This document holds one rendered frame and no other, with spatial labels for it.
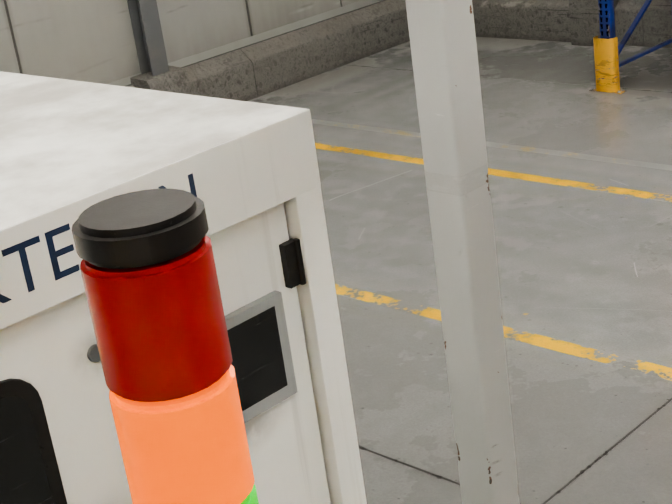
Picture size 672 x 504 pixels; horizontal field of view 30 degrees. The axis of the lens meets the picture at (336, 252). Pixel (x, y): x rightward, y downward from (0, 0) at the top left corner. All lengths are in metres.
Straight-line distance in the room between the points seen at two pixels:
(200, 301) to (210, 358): 0.02
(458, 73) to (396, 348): 2.78
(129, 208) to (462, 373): 2.93
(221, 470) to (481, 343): 2.83
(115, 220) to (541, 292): 5.68
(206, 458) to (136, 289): 0.07
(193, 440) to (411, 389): 4.85
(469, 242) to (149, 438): 2.73
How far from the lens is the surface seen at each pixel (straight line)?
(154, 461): 0.49
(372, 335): 5.85
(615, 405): 5.10
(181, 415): 0.48
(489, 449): 3.45
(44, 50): 9.43
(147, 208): 0.47
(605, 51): 9.34
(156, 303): 0.46
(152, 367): 0.47
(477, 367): 3.33
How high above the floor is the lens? 2.48
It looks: 21 degrees down
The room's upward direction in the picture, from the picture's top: 8 degrees counter-clockwise
